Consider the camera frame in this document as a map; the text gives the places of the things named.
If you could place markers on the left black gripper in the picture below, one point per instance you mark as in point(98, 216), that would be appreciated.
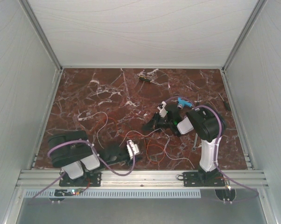
point(129, 162)

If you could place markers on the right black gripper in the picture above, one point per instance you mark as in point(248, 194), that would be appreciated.
point(153, 124)

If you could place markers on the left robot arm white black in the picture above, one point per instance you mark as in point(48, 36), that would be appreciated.
point(74, 154)

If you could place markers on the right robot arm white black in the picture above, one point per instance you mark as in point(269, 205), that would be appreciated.
point(209, 126)

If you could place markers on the blue plastic connector tool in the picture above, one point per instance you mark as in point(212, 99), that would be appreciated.
point(183, 103)

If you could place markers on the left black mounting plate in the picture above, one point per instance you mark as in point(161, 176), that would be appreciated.
point(87, 179)

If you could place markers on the black mounting plate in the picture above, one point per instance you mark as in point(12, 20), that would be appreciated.
point(202, 179)
point(87, 179)

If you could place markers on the silver wrench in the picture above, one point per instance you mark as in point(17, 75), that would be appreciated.
point(195, 142)

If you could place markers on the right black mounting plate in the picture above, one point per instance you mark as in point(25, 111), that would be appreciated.
point(202, 179)

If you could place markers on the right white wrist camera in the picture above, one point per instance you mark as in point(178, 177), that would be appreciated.
point(162, 110)

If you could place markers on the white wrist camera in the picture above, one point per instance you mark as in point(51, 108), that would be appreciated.
point(133, 149)
point(162, 110)

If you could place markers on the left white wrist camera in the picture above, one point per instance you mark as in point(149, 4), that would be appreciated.
point(133, 149)

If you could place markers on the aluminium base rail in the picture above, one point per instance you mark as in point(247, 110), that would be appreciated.
point(147, 179)

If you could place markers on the grey slotted cable duct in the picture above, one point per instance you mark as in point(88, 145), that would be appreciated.
point(117, 193)

